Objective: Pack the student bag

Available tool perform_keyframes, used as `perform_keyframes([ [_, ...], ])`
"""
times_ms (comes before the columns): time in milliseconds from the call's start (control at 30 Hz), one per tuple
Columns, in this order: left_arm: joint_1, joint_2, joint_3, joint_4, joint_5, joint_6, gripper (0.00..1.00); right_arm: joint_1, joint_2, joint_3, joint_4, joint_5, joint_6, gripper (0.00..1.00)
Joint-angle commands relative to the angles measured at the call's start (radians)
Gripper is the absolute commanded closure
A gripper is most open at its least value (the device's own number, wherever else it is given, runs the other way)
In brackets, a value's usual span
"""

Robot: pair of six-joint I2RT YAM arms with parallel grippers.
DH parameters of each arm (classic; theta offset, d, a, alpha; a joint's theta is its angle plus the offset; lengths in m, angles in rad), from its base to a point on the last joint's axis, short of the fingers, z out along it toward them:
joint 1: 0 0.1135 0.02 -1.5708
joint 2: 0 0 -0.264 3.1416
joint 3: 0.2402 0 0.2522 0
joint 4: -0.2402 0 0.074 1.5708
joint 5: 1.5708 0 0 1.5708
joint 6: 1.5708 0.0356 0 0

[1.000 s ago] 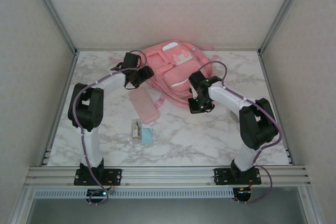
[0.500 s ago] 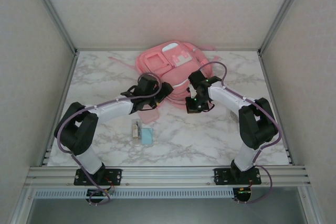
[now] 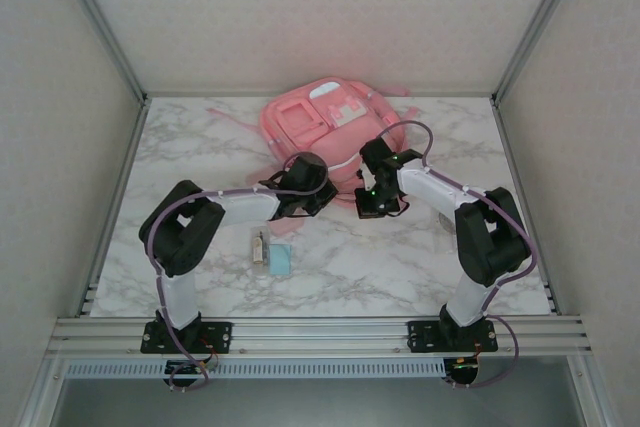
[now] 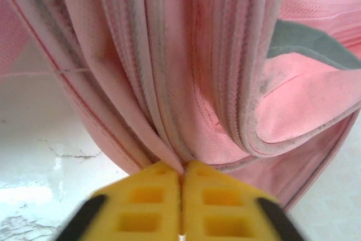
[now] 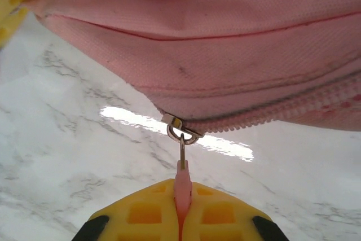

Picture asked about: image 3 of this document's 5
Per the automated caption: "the pink school backpack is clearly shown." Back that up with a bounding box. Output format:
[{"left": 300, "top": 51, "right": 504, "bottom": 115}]
[{"left": 204, "top": 75, "right": 421, "bottom": 211}]

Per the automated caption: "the clear plastic geometry case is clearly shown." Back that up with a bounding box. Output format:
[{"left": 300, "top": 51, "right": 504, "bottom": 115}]
[{"left": 248, "top": 225, "right": 274, "bottom": 276}]

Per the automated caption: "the light blue sticky pad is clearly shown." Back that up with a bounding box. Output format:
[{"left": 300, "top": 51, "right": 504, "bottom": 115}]
[{"left": 267, "top": 242, "right": 294, "bottom": 277}]

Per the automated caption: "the black controller board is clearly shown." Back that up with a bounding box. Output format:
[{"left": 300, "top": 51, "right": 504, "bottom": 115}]
[
  {"left": 164, "top": 359, "right": 209, "bottom": 379},
  {"left": 443, "top": 356, "right": 482, "bottom": 384}
]

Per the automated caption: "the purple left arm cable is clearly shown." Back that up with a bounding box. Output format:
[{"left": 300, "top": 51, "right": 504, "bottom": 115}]
[{"left": 147, "top": 154, "right": 331, "bottom": 394}]

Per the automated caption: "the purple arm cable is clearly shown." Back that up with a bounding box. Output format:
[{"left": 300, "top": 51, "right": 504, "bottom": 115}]
[
  {"left": 372, "top": 120, "right": 537, "bottom": 391},
  {"left": 147, "top": 154, "right": 331, "bottom": 394}
]

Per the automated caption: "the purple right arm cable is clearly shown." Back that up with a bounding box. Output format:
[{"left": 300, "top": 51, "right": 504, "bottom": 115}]
[{"left": 372, "top": 120, "right": 537, "bottom": 391}]

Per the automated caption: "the aluminium side rail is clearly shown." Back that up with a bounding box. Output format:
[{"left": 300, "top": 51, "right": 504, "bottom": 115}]
[
  {"left": 492, "top": 96, "right": 561, "bottom": 316},
  {"left": 74, "top": 96, "right": 151, "bottom": 318}
]

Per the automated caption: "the aluminium cross rail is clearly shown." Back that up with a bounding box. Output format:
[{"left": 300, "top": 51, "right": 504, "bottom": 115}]
[{"left": 47, "top": 315, "right": 594, "bottom": 361}]

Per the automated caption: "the grey slotted cable duct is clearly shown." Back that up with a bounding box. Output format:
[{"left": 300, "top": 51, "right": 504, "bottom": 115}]
[{"left": 64, "top": 359, "right": 446, "bottom": 379}]

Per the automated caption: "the aluminium frame post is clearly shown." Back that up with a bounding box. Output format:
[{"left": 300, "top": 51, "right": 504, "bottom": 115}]
[
  {"left": 47, "top": 0, "right": 151, "bottom": 108},
  {"left": 489, "top": 0, "right": 594, "bottom": 108}
]

